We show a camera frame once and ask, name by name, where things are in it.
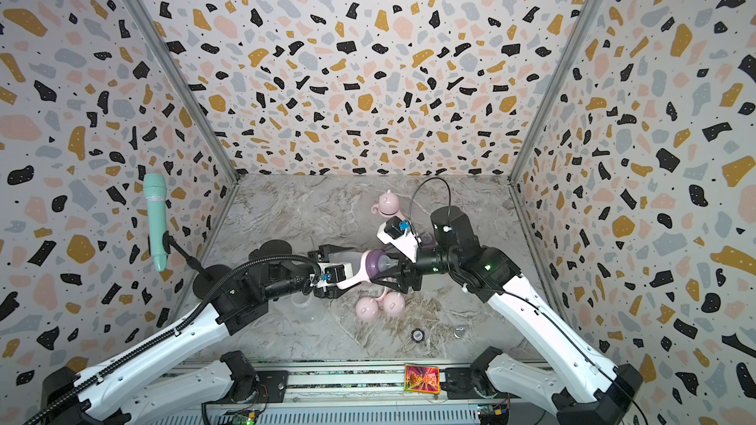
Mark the black microphone stand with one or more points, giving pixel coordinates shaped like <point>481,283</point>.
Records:
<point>207,278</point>

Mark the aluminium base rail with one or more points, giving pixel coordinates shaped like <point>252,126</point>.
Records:
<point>353,392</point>

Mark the mint green microphone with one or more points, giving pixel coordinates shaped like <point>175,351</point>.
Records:
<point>155,193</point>

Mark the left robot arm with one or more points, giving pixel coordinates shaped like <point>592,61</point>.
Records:
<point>128,389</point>

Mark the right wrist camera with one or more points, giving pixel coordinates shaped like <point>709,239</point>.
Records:
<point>407,242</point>

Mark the pink bottle cap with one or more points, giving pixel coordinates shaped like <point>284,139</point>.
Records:
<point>393,304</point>
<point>367,309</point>
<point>388,204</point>

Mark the small black round cap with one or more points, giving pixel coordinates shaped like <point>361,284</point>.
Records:
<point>418,336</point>

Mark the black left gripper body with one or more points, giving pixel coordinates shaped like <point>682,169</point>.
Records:
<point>303,273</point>

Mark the orange pink card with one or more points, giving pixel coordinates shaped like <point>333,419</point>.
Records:
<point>422,379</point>

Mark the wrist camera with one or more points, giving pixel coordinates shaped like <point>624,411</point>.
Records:
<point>335,280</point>
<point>407,242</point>

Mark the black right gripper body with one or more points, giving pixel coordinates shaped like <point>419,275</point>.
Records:
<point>436,261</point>

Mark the purple collar with nipple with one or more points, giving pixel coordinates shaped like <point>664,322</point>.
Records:
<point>377,262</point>
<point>427,239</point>

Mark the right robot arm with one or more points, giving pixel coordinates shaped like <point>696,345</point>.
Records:
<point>582,386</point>

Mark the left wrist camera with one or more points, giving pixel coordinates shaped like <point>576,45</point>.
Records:
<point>335,280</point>

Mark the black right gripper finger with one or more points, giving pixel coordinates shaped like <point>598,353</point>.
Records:
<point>394,259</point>
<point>393,283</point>

